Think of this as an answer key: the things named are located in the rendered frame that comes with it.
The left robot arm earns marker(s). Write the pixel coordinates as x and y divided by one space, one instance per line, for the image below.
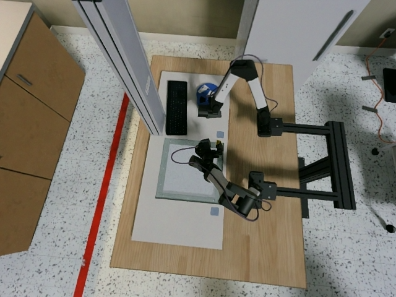
247 197

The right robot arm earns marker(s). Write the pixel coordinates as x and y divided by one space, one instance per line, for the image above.
247 71

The black keyboard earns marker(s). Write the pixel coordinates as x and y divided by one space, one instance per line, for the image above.
176 115

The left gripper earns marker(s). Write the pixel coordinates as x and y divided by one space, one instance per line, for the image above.
214 154

